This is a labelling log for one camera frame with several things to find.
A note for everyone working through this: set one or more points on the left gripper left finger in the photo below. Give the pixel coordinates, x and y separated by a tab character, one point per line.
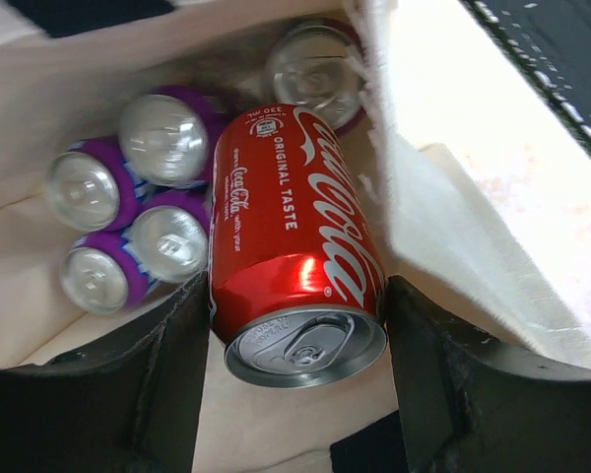
126	402

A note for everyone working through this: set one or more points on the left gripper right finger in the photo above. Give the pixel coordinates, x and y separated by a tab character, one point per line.
469	402

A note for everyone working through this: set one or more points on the purple fanta can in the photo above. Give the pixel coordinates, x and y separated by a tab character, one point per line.
101	273
171	235
91	187
168	135
309	66

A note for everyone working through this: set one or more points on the beige canvas tote bag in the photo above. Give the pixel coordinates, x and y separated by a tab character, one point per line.
475	192

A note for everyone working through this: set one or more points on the red Coke can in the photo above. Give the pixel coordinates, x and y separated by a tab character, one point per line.
296	282

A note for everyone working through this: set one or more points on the purple Fanta can top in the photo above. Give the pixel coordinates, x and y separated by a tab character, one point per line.
91	187

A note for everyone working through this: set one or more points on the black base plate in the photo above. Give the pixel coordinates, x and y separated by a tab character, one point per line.
549	43

